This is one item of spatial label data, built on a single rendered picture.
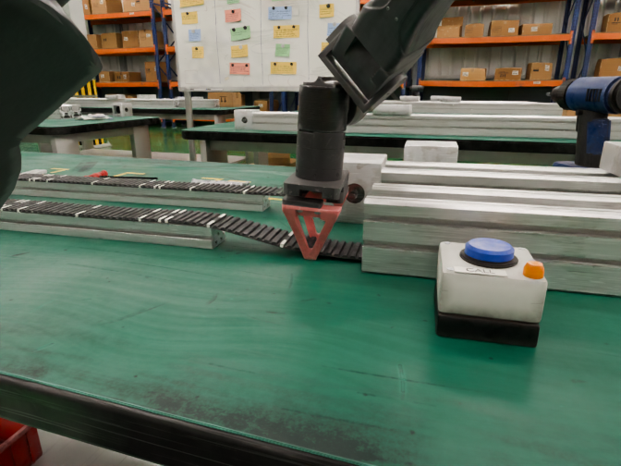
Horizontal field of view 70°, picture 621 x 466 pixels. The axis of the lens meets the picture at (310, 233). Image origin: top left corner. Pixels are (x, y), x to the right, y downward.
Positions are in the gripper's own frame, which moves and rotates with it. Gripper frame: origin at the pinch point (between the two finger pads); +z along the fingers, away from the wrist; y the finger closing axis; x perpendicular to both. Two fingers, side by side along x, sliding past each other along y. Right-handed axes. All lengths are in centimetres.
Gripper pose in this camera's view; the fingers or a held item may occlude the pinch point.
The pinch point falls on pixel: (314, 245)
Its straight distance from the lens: 57.0
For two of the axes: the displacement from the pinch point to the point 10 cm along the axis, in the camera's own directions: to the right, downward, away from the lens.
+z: -0.6, 9.4, 3.5
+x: -9.8, -1.2, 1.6
